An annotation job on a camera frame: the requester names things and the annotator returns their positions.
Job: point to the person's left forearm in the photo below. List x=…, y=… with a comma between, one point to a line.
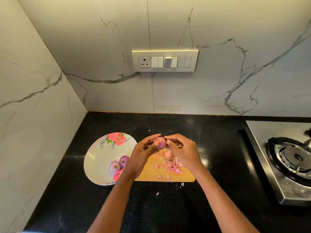
x=111, y=208

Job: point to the white wall switch panel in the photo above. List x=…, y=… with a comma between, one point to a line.
x=165, y=61

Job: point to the person's right forearm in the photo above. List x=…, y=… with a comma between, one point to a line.
x=224, y=205

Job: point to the white floral plate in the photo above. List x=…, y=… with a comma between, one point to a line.
x=97, y=160

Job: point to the wooden cutting board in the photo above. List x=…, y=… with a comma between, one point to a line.
x=146, y=176

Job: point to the black stone countertop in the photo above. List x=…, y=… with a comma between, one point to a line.
x=223, y=136

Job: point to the person's right hand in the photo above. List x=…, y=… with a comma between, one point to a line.
x=189, y=153

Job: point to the black stove burner grate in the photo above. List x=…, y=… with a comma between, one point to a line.
x=308, y=132
x=287, y=159

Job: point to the stainless steel gas stove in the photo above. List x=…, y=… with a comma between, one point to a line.
x=256, y=136

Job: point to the small pink onion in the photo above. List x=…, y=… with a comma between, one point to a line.
x=160, y=142
x=124, y=161
x=114, y=166
x=168, y=154

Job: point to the pile of onion peels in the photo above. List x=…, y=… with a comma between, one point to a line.
x=171, y=166

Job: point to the person's left hand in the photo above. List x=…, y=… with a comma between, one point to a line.
x=138, y=157

